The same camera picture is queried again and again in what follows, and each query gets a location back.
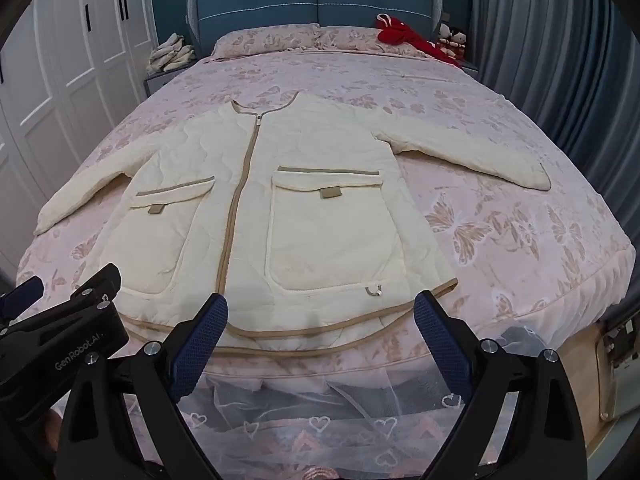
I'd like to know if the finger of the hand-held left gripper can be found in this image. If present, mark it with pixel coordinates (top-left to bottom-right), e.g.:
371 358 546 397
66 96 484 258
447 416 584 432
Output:
70 262 122 307
0 276 46 319

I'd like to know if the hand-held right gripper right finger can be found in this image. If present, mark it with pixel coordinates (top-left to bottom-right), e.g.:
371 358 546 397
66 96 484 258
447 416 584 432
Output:
414 290 589 480

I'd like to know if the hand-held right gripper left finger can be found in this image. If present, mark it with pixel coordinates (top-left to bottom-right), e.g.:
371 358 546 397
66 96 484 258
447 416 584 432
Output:
57 292 231 480

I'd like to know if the cream quilted jacket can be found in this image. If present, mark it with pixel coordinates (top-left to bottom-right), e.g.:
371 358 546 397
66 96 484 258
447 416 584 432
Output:
34 91 552 352

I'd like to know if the pink butterfly bedspread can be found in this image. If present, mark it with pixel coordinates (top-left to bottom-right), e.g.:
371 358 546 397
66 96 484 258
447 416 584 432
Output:
15 27 637 378

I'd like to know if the white lace bed skirt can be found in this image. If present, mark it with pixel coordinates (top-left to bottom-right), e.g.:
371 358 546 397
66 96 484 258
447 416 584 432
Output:
50 327 556 480

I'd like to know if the white panelled wardrobe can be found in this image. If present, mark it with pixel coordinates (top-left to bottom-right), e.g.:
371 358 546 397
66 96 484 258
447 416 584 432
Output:
0 0 157 273

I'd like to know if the grey nightstand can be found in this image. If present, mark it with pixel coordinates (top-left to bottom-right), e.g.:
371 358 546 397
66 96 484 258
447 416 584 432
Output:
144 67 188 97

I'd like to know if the pile of beige cloths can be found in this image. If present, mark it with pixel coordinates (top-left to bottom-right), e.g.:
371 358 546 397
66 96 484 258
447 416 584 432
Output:
146 32 196 75

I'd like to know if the pink butterfly pillow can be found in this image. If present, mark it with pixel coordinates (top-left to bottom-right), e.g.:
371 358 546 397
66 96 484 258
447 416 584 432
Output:
211 24 323 58
315 26 431 58

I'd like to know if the red cloth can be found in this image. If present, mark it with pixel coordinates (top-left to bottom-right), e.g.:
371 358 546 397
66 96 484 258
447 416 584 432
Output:
376 14 463 67

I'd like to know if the grey curtain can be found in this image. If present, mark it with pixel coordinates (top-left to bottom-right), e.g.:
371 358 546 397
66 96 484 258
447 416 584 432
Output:
470 0 640 233

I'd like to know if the blue padded headboard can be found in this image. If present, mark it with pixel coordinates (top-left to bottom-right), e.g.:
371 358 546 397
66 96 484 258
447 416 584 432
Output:
187 0 443 58

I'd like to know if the wooden bed frame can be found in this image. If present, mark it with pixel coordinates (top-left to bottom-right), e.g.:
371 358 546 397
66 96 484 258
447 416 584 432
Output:
550 320 640 423

